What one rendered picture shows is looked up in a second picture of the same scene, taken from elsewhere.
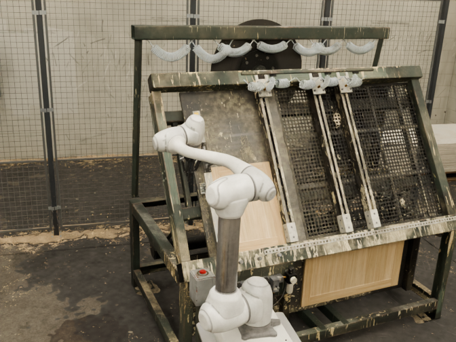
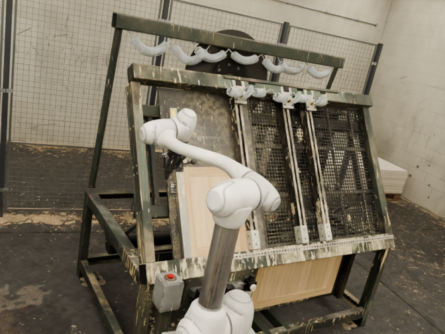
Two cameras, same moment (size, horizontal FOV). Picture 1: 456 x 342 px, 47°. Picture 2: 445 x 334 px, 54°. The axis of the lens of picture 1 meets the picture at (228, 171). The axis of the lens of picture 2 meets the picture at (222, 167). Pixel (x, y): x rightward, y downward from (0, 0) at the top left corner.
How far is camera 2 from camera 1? 0.73 m
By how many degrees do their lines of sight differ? 10
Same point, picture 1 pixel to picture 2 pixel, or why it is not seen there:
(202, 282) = (170, 288)
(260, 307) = (242, 325)
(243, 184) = (250, 191)
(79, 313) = (18, 302)
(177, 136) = (169, 129)
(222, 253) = (215, 266)
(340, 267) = (287, 274)
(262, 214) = not seen: hidden behind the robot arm
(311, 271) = (262, 277)
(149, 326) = (93, 321)
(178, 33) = (159, 29)
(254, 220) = not seen: hidden behind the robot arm
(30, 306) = not seen: outside the picture
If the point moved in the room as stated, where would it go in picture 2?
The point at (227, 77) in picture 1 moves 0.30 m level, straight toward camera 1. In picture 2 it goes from (207, 79) to (211, 85)
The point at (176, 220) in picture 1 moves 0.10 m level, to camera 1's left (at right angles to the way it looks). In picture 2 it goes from (144, 219) to (127, 217)
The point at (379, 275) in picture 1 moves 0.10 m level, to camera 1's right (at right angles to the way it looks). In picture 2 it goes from (318, 283) to (329, 284)
